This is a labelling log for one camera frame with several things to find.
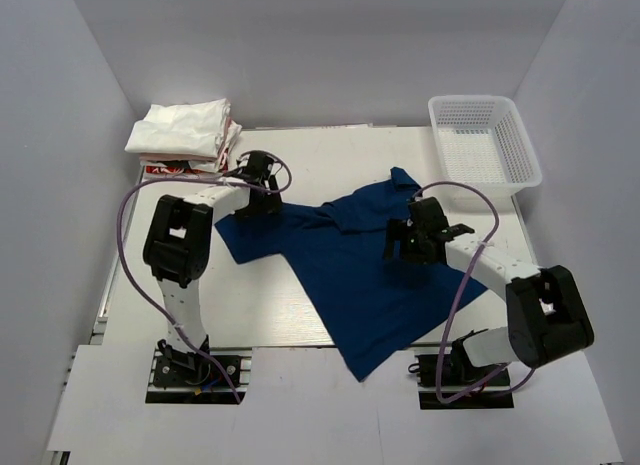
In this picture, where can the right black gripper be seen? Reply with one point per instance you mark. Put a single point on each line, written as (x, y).
(399, 230)

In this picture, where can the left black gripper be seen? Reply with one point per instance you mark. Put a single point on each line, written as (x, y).
(271, 205)

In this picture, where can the blue polo t-shirt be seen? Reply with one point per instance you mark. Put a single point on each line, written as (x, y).
(371, 307)

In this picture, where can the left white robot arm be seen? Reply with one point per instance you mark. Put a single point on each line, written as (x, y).
(178, 244)

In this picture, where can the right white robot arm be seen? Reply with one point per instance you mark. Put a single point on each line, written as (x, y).
(546, 316)

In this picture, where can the red white folded t-shirt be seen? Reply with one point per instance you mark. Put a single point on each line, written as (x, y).
(200, 165)

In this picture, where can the white plastic mesh basket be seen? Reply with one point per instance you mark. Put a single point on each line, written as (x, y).
(481, 141)

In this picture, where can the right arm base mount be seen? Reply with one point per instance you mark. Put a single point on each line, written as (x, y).
(460, 380)

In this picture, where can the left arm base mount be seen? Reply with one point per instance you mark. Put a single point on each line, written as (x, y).
(185, 378)

